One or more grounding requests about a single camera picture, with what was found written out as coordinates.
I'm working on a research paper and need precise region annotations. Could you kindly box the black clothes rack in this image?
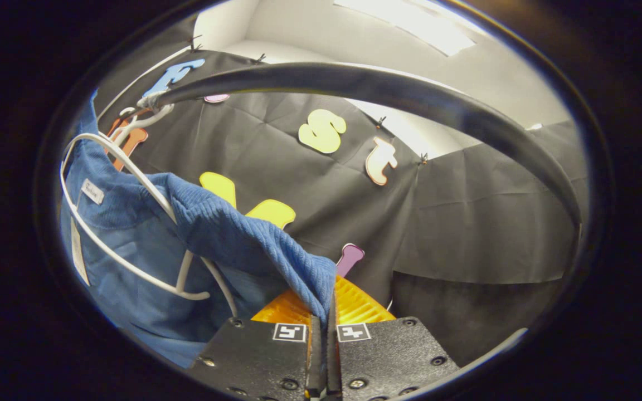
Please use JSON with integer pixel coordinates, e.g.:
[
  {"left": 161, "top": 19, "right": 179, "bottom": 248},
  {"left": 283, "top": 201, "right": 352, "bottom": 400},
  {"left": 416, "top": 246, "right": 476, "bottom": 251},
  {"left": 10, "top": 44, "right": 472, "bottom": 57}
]
[{"left": 140, "top": 61, "right": 583, "bottom": 229}]

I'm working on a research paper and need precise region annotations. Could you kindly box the white clothes hanger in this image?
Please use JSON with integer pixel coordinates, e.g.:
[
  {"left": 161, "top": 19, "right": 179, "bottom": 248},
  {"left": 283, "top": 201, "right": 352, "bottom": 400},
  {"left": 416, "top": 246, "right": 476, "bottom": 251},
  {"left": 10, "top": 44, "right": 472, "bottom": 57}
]
[
  {"left": 106, "top": 103, "right": 176, "bottom": 146},
  {"left": 60, "top": 133, "right": 239, "bottom": 318}
]

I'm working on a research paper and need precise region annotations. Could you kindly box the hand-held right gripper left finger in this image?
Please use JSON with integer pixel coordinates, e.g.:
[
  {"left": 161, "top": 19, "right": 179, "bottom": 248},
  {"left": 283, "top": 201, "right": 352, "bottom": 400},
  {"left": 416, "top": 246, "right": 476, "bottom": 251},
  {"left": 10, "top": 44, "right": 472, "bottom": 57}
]
[{"left": 190, "top": 288, "right": 324, "bottom": 401}]

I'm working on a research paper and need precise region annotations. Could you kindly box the black backdrop cloth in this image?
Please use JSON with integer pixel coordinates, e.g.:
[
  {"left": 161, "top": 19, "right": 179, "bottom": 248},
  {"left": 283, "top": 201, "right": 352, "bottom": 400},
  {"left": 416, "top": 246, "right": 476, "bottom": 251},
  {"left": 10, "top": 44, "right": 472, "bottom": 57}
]
[{"left": 95, "top": 14, "right": 589, "bottom": 368}]

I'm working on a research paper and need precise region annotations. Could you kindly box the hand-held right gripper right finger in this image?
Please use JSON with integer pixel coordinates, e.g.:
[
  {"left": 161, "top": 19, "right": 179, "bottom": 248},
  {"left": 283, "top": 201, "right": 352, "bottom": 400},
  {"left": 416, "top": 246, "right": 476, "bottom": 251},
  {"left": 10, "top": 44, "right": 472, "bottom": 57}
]
[{"left": 325, "top": 275, "right": 461, "bottom": 401}]

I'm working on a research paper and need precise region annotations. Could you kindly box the blue jacket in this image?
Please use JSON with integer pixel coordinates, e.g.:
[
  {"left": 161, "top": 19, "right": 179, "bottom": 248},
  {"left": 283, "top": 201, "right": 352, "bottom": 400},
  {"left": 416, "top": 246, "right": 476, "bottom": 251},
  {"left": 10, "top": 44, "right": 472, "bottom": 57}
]
[{"left": 59, "top": 92, "right": 337, "bottom": 369}]

